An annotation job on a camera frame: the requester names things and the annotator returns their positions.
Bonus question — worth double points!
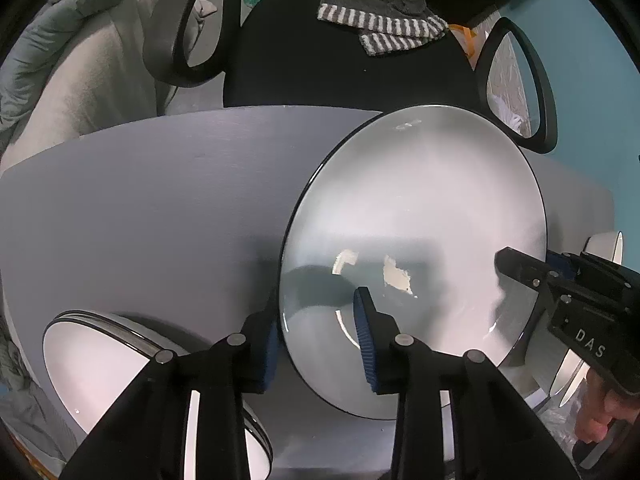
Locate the crumpled grey cloth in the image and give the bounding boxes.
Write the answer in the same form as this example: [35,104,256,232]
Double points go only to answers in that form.
[0,317,68,466]

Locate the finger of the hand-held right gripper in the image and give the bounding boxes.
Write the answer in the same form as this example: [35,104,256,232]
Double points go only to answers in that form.
[547,252,640,311]
[495,246,571,311]

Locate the white plate with black rim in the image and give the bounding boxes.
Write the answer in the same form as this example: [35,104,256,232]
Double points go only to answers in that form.
[277,105,548,420]
[43,312,270,479]
[55,310,274,479]

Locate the person's right hand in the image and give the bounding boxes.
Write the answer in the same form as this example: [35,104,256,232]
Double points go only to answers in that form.
[575,374,626,445]

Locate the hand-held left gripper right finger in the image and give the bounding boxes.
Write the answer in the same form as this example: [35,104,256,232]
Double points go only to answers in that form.
[352,286,583,480]

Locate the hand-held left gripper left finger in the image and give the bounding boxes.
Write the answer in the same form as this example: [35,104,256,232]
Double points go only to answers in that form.
[60,286,281,480]

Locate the grey quilted duvet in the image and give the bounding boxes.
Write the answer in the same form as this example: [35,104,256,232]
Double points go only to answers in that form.
[0,0,129,153]

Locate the light grey sofa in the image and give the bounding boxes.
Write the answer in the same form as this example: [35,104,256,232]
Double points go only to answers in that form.
[0,0,221,163]

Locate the black office chair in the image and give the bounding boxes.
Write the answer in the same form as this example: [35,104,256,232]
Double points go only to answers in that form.
[142,0,558,156]

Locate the clear plastic bag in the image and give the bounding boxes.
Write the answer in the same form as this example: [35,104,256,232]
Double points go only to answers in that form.
[487,30,543,138]

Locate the orange yellow packet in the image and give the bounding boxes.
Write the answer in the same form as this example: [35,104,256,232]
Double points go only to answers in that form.
[449,24,482,63]

